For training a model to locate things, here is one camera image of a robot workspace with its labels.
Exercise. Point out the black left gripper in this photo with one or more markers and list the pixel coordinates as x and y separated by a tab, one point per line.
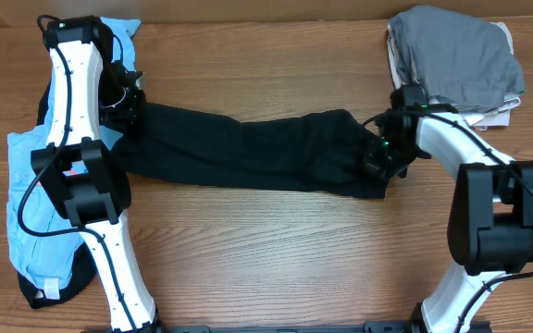
126	120

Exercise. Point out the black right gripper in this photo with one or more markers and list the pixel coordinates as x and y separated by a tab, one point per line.
371	165

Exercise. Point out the black t-shirt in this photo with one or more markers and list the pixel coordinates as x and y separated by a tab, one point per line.
317	152

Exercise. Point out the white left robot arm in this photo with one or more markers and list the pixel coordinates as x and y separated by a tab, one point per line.
76	169

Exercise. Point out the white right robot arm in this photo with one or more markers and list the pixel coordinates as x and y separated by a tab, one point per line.
490	227

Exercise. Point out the beige folded garment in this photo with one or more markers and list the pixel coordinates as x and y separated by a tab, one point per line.
496	117

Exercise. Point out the gray folded garment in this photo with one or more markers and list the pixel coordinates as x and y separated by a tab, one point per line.
459	60

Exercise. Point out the light blue t-shirt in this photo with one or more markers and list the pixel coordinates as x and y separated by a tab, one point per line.
30	222

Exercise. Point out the black bottom shirt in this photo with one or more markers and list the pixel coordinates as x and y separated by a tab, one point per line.
77	277

